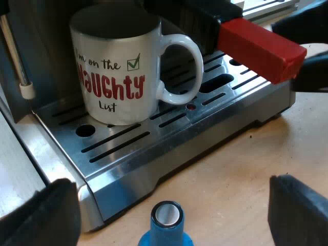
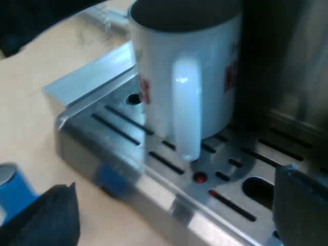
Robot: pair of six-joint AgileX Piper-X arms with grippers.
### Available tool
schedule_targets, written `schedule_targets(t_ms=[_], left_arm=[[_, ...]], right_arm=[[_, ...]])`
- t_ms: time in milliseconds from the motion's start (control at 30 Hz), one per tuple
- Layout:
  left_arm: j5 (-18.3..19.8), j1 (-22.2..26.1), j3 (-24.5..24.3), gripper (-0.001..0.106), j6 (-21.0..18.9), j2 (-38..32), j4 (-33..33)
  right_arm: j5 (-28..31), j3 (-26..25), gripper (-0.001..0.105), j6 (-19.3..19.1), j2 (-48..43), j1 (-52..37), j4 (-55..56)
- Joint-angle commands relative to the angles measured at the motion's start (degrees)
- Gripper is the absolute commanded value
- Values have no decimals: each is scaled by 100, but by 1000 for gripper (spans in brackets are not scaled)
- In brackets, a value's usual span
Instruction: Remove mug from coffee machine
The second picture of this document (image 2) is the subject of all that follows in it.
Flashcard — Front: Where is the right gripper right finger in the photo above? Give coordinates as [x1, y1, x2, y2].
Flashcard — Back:
[273, 163, 328, 246]

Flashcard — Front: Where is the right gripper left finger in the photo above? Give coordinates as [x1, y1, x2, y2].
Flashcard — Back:
[0, 182, 81, 246]

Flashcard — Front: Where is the steel espresso machine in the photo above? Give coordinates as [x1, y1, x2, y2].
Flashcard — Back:
[54, 0, 328, 246]

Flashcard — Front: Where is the white mug with red and black print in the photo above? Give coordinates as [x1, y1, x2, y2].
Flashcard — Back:
[127, 0, 243, 162]

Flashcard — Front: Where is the bright blue tamper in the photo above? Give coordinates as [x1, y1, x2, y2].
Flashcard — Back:
[0, 161, 39, 226]

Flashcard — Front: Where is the metal block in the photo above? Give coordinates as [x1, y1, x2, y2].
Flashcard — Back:
[42, 40, 136, 107]

